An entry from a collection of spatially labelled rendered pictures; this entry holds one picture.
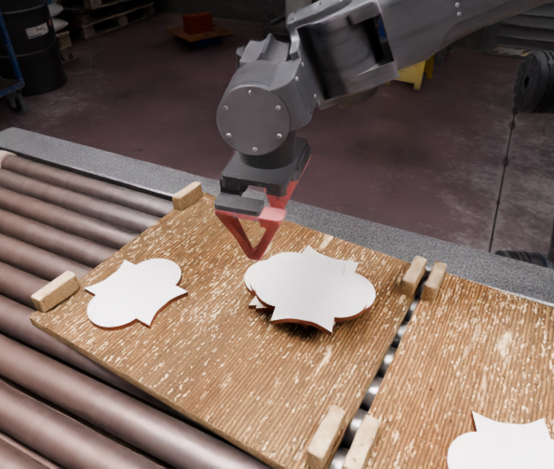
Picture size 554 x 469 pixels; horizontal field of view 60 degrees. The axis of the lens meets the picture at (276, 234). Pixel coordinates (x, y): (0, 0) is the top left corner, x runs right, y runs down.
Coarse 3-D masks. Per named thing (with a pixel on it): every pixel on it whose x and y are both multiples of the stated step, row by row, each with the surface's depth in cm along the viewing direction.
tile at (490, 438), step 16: (480, 416) 48; (480, 432) 47; (496, 432) 47; (512, 432) 47; (528, 432) 47; (544, 432) 47; (464, 448) 46; (480, 448) 46; (496, 448) 46; (512, 448) 46; (528, 448) 46; (544, 448) 46; (448, 464) 44; (464, 464) 44; (480, 464) 44; (496, 464) 44; (512, 464) 44; (528, 464) 44; (544, 464) 44
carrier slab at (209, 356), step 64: (128, 256) 70; (192, 256) 70; (384, 256) 70; (64, 320) 60; (192, 320) 60; (256, 320) 60; (384, 320) 60; (192, 384) 52; (256, 384) 52; (320, 384) 52; (256, 448) 47
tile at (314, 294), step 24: (312, 264) 62; (336, 264) 62; (264, 288) 58; (288, 288) 58; (312, 288) 58; (336, 288) 58; (360, 288) 58; (288, 312) 55; (312, 312) 55; (336, 312) 55; (360, 312) 56
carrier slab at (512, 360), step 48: (480, 288) 64; (432, 336) 58; (480, 336) 58; (528, 336) 58; (384, 384) 52; (432, 384) 52; (480, 384) 52; (528, 384) 52; (384, 432) 48; (432, 432) 48
